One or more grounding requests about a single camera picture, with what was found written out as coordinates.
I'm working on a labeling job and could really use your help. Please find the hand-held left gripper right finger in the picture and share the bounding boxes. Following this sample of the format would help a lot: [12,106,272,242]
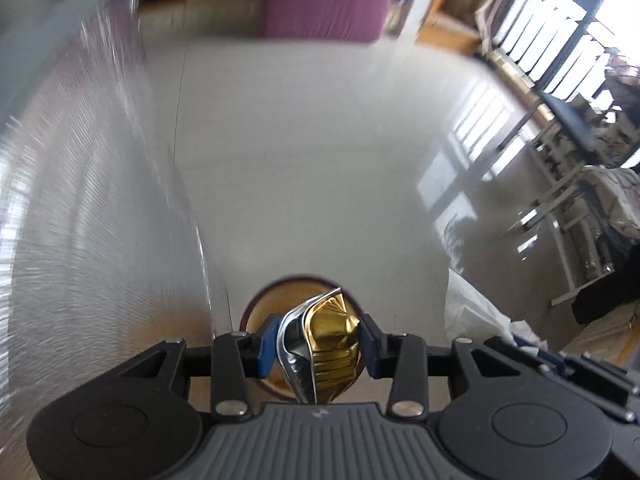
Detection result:
[360,314,526,419]

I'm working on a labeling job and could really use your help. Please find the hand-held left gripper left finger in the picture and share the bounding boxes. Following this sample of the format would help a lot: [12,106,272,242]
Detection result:
[117,315,279,421]

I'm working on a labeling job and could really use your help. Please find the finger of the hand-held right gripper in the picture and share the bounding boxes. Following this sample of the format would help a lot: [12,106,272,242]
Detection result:
[484,335,640,424]

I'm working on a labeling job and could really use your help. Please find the gold foil wrapper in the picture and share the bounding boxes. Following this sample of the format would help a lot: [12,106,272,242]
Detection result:
[276,287,362,406]

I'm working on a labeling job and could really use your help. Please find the brown round trash bin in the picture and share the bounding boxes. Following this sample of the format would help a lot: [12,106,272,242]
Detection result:
[239,274,367,397]

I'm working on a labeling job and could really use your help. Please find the white tissue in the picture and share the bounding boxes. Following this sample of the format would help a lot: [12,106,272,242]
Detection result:
[444,269,549,354]

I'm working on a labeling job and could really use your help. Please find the wooden staircase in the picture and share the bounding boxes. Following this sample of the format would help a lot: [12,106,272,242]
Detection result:
[395,0,483,55]

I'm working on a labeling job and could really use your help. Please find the black framed window with railing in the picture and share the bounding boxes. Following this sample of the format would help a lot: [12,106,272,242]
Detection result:
[475,0,640,113]

